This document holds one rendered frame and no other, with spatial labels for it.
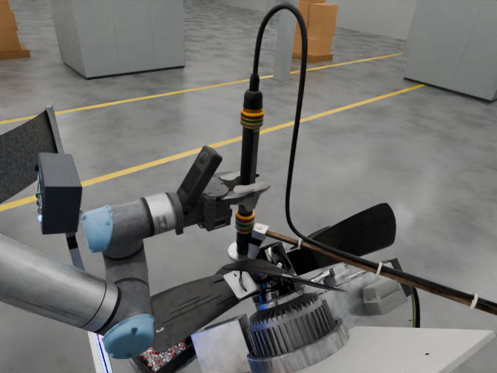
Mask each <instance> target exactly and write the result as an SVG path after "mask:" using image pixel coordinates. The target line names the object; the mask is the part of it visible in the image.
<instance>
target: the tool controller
mask: <svg viewBox="0 0 497 373"><path fill-rule="evenodd" d="M35 172H38V182H39V183H40V194H38V199H40V207H41V214H39V215H42V222H40V223H41V233H42V235H50V234H61V233H71V232H77V231H78V225H79V221H80V220H81V217H82V215H83V214H82V212H83V210H82V208H81V196H82V190H83V188H82V185H81V182H80V178H79V176H78V172H77V169H76V167H75V163H74V160H73V158H72V154H64V153H49V152H40V153H39V154H38V164H36V165H35ZM37 193H38V184H37Z"/></svg>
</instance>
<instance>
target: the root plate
mask: <svg viewBox="0 0 497 373"><path fill-rule="evenodd" d="M234 273H235V274H236V276H237V277H235V276H234ZM223 277H224V278H225V279H226V281H227V283H228V284H229V285H230V287H231V289H232V290H233V292H234V293H235V294H236V296H237V298H238V300H242V299H243V298H246V297H248V296H249V295H251V294H253V293H255V292H257V291H258V289H259V288H258V286H257V284H256V283H255V282H254V281H253V279H252V278H251V276H250V275H249V274H248V273H247V272H243V275H242V278H243V282H242V283H239V282H238V278H239V277H240V271H232V272H230V273H228V274H225V275H224V276H223ZM245 288H246V290H247V292H246V291H245Z"/></svg>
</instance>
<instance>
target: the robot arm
mask: <svg viewBox="0 0 497 373"><path fill-rule="evenodd" d="M222 160H223V158H222V157H221V156H220V155H219V154H218V153H217V152H216V151H215V150H214V149H213V148H212V147H209V146H207V145H204V146H203V148H202V149H201V151H200V152H199V154H198V156H197V157H196V159H195V161H194V163H193V165H192V166H191V168H190V170H189V171H188V173H187V175H186V177H185V178H184V179H183V182H182V184H181V185H180V187H179V188H178V190H177V194H176V193H175V192H174V191H171V192H166V193H164V192H160V193H157V194H154V195H147V196H144V197H142V198H137V199H134V200H131V201H124V202H121V203H118V204H113V205H105V206H103V207H101V208H98V209H94V210H91V211H88V212H85V213H84V214H83V215H82V217H81V221H82V224H83V228H84V233H85V235H86V239H87V243H88V247H89V250H90V251H91V252H92V253H96V252H102V255H103V258H104V264H105V270H106V280H104V279H102V278H99V277H97V276H95V275H92V274H90V273H88V272H85V271H84V270H82V269H79V268H77V267H75V266H72V265H70V264H68V263H65V262H63V261H60V260H59V259H57V258H54V257H52V256H50V255H47V254H45V253H43V252H40V251H38V250H37V249H34V248H32V247H30V246H27V245H25V244H23V243H20V242H18V241H15V240H13V239H12V238H9V237H7V236H5V235H2V234H0V302H2V303H6V304H8V305H11V306H15V307H18V308H20V309H24V310H27V311H29V312H33V313H36V314H38V315H42V316H45V317H48V318H51V319H53V320H57V321H60V322H62V323H66V324H69V325H71V326H75V327H78V328H81V329H85V330H87V331H90V332H93V333H96V334H98V335H102V336H104V338H103V343H104V348H105V351H106V352H107V353H108V354H109V356H110V357H113V358H116V359H130V358H133V357H137V356H138V355H140V354H143V353H144V352H145V351H146V350H147V349H148V348H149V347H150V346H151V345H152V342H153V340H154V326H153V323H154V321H155V320H154V317H153V316H152V306H151V299H150V292H149V279H148V277H149V269H148V266H147V264H146V255H145V249H144V244H143V239H144V238H149V237H152V236H154V235H158V234H160V233H164V232H168V231H171V230H173V229H175V233H176V235H181V234H183V228H184V227H187V226H191V225H195V224H197V225H198V224H199V225H198V226H199V227H200V226H202V227H200V228H201V229H203V228H206V230H207V231H208V232H210V231H212V230H215V229H219V228H222V227H225V226H228V225H231V217H232V208H231V207H230V205H233V204H234V205H241V204H242V205H243V206H244V207H245V208H246V210H247V211H252V210H254V209H255V207H256V205H257V202H258V199H259V197H260V194H262V193H263V192H265V191H267V190H268V189H269V188H270V187H271V185H270V184H268V183H266V182H264V181H261V182H259V183H257V184H250V185H247V186H243V185H240V171H236V172H234V171H230V172H219V173H215V172H216V170H217V168H218V167H219V165H220V163H221V161H222ZM178 196H179V197H180V198H178ZM204 222H205V223H204ZM205 224H207V225H205Z"/></svg>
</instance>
